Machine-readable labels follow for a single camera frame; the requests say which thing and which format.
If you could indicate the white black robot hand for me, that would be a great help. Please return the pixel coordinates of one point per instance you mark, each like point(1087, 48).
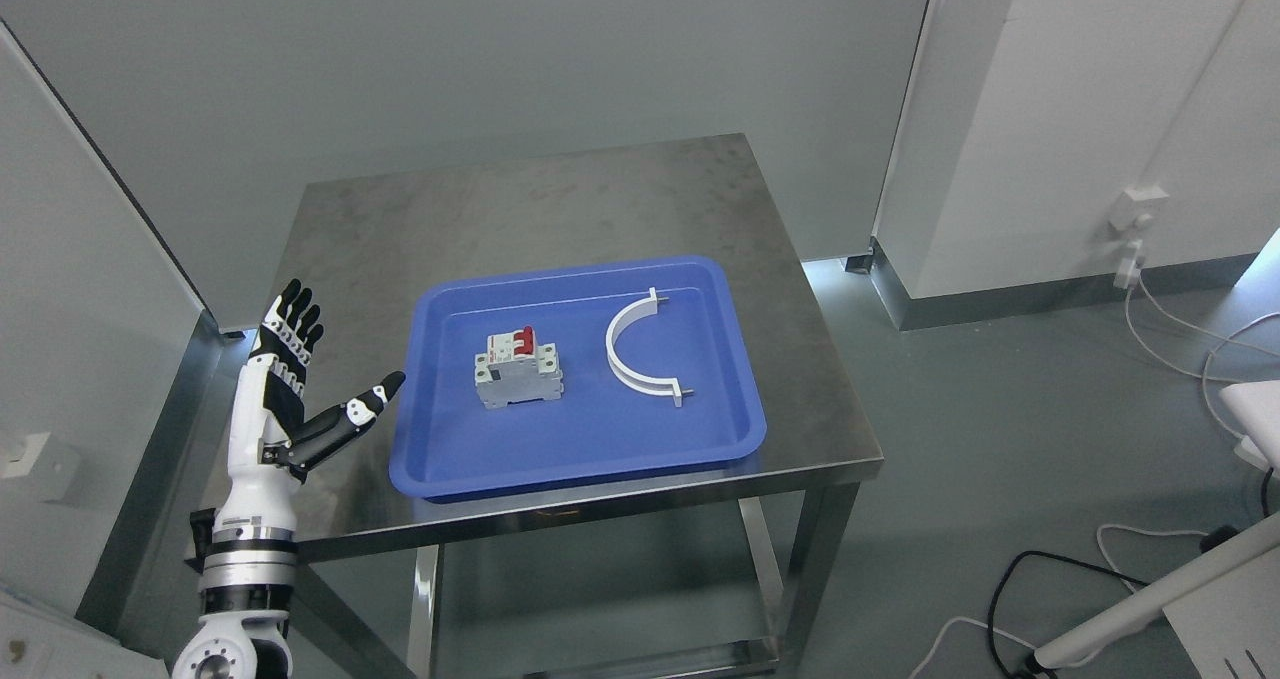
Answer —
point(272, 446)

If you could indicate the grey red circuit breaker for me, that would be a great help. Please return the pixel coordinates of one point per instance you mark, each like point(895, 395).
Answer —
point(515, 367)

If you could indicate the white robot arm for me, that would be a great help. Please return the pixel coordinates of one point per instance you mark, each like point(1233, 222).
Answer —
point(245, 590)

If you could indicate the blue plastic tray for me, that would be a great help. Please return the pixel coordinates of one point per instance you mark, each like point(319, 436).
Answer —
point(449, 447)

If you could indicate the white desk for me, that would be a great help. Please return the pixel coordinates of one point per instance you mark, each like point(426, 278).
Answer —
point(1253, 403)

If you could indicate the white wall box left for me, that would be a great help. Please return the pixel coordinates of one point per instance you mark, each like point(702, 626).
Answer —
point(41, 467)

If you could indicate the white curved plastic bracket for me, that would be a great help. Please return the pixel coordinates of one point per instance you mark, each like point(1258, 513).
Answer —
point(638, 352)

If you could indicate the white wall socket plug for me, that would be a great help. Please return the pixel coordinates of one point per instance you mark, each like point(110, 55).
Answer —
point(1134, 212)

